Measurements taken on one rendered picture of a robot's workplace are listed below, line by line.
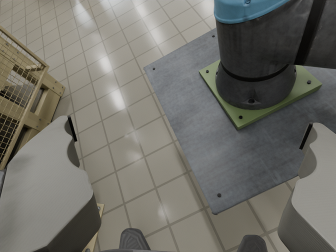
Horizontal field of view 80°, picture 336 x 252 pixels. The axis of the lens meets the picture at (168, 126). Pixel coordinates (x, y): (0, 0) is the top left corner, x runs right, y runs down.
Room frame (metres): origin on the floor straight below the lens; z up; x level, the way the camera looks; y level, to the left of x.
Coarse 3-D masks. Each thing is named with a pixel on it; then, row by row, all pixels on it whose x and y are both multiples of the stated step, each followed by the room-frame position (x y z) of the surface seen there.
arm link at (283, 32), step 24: (216, 0) 0.27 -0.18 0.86; (240, 0) 0.22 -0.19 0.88; (264, 0) 0.19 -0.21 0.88; (288, 0) 0.18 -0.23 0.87; (312, 0) 0.16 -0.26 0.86; (216, 24) 0.28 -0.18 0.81; (240, 24) 0.22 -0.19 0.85; (264, 24) 0.19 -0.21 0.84; (288, 24) 0.17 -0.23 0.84; (312, 24) 0.14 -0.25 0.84; (240, 48) 0.21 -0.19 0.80; (264, 48) 0.18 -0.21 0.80; (288, 48) 0.15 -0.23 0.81; (240, 72) 0.21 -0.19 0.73; (264, 72) 0.18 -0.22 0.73
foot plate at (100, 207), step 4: (100, 204) 0.45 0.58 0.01; (100, 208) 0.43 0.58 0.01; (100, 212) 0.41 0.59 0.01; (100, 216) 0.39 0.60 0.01; (96, 232) 0.33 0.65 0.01; (96, 236) 0.31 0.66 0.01; (92, 240) 0.31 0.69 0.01; (88, 244) 0.30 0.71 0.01; (92, 244) 0.29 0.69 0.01; (84, 248) 0.29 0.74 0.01; (88, 248) 0.28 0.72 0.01; (92, 248) 0.27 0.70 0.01
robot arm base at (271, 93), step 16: (288, 64) 0.17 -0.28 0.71; (224, 80) 0.25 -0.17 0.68; (240, 80) 0.21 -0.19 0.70; (256, 80) 0.19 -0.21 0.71; (272, 80) 0.17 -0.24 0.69; (288, 80) 0.16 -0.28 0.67; (224, 96) 0.24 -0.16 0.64; (240, 96) 0.20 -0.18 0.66; (256, 96) 0.18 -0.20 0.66; (272, 96) 0.16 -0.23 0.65
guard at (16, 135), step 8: (8, 32) 1.36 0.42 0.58; (16, 40) 1.35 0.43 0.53; (0, 48) 1.28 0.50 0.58; (8, 48) 1.31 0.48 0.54; (24, 48) 1.35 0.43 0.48; (24, 56) 1.32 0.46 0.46; (32, 56) 1.35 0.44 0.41; (32, 64) 1.32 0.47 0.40; (16, 72) 1.23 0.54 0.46; (24, 72) 1.25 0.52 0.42; (24, 80) 1.22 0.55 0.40; (40, 80) 1.26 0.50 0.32; (32, 88) 1.21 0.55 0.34; (8, 96) 1.11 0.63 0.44; (32, 96) 1.17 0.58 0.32; (0, 104) 1.07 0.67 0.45; (16, 112) 1.07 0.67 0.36; (24, 112) 1.09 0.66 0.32; (8, 120) 1.02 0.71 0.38; (24, 120) 1.04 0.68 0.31; (16, 128) 1.01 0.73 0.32; (16, 136) 0.96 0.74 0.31; (0, 144) 0.92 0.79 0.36; (8, 152) 0.89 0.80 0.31; (0, 168) 0.82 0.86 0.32
